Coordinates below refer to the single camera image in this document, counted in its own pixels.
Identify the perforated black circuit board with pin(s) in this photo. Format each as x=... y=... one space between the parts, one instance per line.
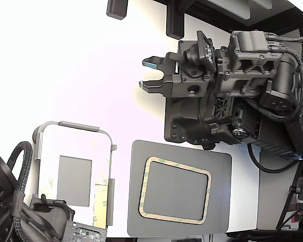
x=83 y=233

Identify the narrow light gray panel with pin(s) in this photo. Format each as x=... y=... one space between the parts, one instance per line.
x=262 y=3

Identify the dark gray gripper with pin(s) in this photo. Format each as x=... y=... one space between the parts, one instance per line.
x=179 y=88

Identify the white panel with gray window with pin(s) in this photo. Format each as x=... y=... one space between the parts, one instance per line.
x=74 y=181

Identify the short dark bracket block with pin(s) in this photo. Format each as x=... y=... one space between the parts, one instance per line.
x=117 y=10

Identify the dark arm base mount plate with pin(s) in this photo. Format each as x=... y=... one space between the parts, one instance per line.
x=176 y=118

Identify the black frame beam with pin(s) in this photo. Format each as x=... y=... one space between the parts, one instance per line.
x=280 y=22

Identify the gray plastic jig fixture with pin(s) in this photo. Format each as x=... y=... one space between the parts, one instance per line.
x=78 y=126

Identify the wide light gray panel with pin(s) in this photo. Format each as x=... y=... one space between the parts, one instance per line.
x=232 y=8

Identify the gray metal plate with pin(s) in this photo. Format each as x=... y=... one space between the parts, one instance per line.
x=217 y=201

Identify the dark gray six-joint robot arm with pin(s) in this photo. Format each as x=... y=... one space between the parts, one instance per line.
x=245 y=83

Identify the dark idle robot wrist assembly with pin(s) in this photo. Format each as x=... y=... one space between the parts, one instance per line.
x=2 y=181

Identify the tall light gray box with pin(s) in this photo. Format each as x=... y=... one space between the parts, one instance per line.
x=272 y=201

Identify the long dark bracket block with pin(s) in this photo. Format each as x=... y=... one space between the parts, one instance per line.
x=175 y=22

